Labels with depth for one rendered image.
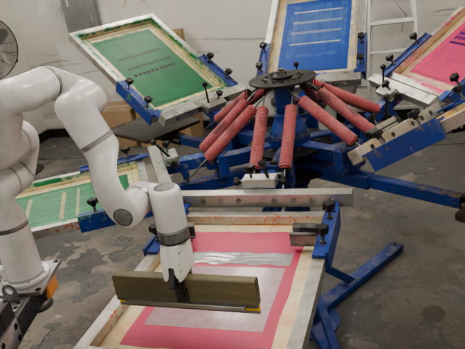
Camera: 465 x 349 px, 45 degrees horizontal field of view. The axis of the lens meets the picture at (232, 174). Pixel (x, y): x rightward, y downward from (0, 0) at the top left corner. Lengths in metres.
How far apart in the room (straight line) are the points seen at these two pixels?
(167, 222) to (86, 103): 0.32
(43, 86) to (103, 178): 0.25
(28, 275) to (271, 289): 0.66
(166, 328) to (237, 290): 0.29
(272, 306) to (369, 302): 1.65
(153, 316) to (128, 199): 0.48
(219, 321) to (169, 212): 0.40
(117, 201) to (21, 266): 0.40
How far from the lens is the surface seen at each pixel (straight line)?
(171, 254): 1.34
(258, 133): 2.31
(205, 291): 1.41
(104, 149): 1.30
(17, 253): 1.56
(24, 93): 1.32
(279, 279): 1.69
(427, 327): 3.05
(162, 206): 1.30
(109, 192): 1.28
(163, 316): 1.63
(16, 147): 1.45
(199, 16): 6.09
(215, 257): 1.84
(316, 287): 1.58
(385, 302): 3.21
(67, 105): 1.30
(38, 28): 7.02
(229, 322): 1.56
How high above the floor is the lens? 1.88
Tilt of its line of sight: 22 degrees down
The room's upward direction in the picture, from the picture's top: 9 degrees counter-clockwise
